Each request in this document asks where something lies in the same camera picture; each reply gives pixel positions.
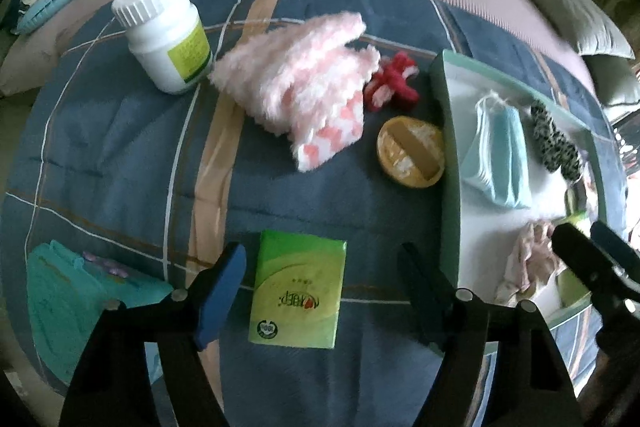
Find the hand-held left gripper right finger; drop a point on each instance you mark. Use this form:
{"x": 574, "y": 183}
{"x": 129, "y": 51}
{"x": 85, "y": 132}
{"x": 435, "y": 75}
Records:
{"x": 422, "y": 294}

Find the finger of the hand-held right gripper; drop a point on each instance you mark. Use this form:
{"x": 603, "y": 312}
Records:
{"x": 615, "y": 247}
{"x": 585, "y": 257}

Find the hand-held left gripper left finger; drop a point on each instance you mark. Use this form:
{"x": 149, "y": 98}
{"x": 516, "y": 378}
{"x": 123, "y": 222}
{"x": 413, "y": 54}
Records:
{"x": 220, "y": 294}

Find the pale pink cloth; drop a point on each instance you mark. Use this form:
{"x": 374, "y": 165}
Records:
{"x": 530, "y": 257}

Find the white box with green rim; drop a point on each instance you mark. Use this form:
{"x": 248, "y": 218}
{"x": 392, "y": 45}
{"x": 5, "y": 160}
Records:
{"x": 545, "y": 197}

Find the green tissue packet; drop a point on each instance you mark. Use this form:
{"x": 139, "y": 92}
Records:
{"x": 300, "y": 287}

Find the leopard print scrunchie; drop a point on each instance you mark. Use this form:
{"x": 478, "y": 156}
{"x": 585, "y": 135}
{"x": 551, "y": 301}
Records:
{"x": 550, "y": 142}

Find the blue face mask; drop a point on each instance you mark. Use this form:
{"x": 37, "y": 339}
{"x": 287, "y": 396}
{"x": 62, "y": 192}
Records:
{"x": 505, "y": 157}

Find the yellow round container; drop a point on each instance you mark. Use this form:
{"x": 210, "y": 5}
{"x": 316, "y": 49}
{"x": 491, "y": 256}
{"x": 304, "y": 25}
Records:
{"x": 410, "y": 157}

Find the teal folded cloth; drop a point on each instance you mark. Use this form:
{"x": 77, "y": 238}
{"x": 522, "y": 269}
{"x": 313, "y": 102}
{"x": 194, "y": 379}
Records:
{"x": 60, "y": 307}

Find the blue plaid blanket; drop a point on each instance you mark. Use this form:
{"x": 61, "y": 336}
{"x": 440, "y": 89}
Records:
{"x": 125, "y": 157}

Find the red and white knit item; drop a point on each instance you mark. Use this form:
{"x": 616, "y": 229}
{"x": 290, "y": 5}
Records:
{"x": 395, "y": 82}

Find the pink fuzzy cloth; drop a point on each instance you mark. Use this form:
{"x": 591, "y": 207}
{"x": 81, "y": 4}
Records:
{"x": 300, "y": 77}

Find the grey pillow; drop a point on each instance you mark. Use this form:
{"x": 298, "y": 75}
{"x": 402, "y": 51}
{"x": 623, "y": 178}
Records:
{"x": 565, "y": 12}

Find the white plastic bottle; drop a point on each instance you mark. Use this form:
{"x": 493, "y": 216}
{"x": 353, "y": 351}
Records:
{"x": 160, "y": 47}

